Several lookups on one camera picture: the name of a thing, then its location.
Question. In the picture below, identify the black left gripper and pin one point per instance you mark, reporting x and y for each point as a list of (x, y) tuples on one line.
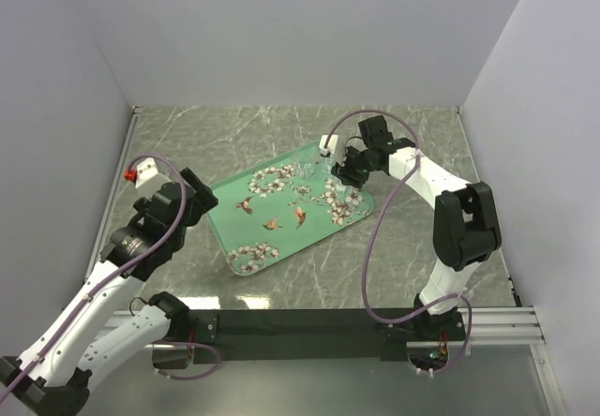
[(203, 200)]

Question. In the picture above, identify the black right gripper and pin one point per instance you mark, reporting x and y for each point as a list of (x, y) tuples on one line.
[(343, 171)]

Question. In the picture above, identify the clear faceted drinking glass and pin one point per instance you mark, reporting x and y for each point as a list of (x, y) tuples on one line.
[(334, 185), (326, 164), (303, 164)]

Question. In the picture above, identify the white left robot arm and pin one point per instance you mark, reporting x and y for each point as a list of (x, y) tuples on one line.
[(56, 374)]

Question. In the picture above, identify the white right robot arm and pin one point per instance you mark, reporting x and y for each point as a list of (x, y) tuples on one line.
[(466, 229)]

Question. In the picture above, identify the green floral bird tray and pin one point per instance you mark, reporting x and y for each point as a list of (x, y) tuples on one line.
[(266, 214)]

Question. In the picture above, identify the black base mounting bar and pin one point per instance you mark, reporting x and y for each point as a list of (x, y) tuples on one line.
[(317, 334)]

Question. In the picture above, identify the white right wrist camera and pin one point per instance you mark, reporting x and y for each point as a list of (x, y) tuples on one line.
[(329, 146)]

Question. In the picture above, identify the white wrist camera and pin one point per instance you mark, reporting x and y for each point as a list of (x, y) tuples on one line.
[(145, 175), (329, 146)]

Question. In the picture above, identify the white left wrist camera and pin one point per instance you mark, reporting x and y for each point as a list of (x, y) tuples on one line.
[(145, 175)]

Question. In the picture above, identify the aluminium frame rail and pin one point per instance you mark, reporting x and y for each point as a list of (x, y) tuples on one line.
[(506, 326)]

